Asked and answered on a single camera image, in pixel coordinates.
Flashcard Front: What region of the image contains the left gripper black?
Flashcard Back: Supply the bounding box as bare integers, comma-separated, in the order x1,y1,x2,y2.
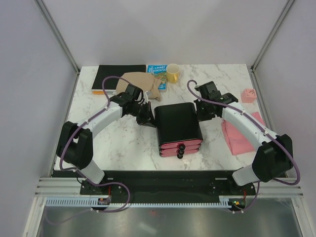
130,102,158,128

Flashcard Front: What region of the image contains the yellow mug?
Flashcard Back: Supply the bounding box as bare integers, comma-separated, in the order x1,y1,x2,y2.
166,64,180,83

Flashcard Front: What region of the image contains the pink folded t shirt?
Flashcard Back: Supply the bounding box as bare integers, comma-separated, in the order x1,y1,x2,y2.
221,111,262,156

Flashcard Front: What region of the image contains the left aluminium frame post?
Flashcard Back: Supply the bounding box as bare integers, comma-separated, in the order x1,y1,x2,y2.
34,0,80,75

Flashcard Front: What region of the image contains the beige t shirt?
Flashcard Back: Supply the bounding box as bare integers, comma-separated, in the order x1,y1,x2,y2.
122,72,162,101

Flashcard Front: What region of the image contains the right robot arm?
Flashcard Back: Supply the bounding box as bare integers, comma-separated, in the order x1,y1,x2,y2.
190,81,297,195

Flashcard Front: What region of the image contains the black pink drawer unit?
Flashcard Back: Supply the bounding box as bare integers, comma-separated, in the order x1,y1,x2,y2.
154,102,203,159

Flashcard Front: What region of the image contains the right aluminium frame post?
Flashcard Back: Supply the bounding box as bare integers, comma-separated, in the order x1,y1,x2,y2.
250,0,296,73

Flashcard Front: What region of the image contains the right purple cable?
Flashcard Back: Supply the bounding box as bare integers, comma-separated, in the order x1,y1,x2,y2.
186,79,302,214

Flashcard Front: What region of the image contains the aluminium frame post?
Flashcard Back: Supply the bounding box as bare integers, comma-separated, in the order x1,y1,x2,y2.
250,0,296,73
34,0,80,75

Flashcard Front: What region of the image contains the black notebook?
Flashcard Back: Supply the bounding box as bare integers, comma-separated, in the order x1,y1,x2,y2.
91,64,147,92

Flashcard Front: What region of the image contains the purple cable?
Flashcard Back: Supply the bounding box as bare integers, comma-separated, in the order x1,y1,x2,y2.
45,76,150,225
186,79,302,214

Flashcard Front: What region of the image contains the orange pen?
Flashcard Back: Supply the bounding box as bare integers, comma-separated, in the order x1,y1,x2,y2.
92,91,105,95

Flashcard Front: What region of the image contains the aluminium front rail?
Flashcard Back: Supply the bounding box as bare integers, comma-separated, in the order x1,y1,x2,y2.
35,177,303,198

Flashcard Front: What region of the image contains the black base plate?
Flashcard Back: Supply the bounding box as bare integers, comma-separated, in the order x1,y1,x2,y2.
79,169,256,204

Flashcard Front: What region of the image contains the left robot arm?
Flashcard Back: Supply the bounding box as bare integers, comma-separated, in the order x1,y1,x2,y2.
56,84,155,194

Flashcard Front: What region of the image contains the pink cube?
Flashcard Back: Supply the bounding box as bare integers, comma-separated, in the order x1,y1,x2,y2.
241,88,257,104

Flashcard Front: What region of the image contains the white cable duct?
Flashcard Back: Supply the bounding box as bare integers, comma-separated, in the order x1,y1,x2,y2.
45,197,233,208

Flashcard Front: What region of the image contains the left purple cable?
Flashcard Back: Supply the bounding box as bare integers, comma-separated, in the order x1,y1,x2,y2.
45,76,150,225

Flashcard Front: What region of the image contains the blue treehouse book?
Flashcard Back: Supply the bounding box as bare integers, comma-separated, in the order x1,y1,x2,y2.
147,65,167,92

